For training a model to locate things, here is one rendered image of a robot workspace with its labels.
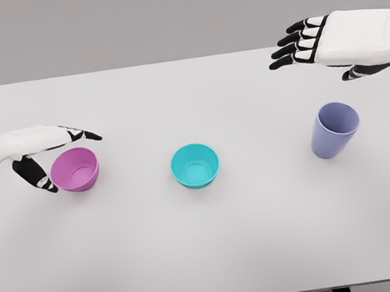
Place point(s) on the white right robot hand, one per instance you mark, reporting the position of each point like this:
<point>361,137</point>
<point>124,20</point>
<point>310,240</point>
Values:
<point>354,36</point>

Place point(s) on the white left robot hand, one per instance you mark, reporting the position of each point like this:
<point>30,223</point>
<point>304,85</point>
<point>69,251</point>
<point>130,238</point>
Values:
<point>34,139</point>

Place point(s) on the pink bowl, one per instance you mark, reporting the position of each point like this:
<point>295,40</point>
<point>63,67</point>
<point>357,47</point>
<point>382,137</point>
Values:
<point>75,169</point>

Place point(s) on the lavender cup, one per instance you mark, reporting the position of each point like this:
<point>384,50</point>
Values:
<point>333,130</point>

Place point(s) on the teal bowl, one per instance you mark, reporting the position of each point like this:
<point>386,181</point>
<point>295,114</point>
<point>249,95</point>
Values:
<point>195,166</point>

